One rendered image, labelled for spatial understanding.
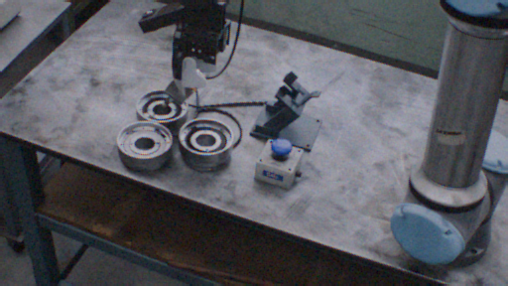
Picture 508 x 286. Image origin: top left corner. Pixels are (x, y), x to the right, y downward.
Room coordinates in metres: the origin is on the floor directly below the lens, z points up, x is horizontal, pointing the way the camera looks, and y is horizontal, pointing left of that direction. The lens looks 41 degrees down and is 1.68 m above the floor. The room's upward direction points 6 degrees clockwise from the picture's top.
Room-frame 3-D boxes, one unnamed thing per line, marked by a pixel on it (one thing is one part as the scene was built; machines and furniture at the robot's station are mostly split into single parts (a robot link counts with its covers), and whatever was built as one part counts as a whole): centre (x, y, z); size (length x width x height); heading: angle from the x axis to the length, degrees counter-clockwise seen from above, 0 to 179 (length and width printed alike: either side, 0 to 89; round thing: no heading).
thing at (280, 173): (0.92, -0.06, 0.82); 0.08 x 0.07 x 0.05; 74
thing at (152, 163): (0.93, 0.21, 0.82); 0.10 x 0.10 x 0.04
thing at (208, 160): (0.96, 0.09, 0.82); 0.10 x 0.10 x 0.04
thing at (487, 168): (0.81, -0.37, 0.97); 0.13 x 0.12 x 0.14; 146
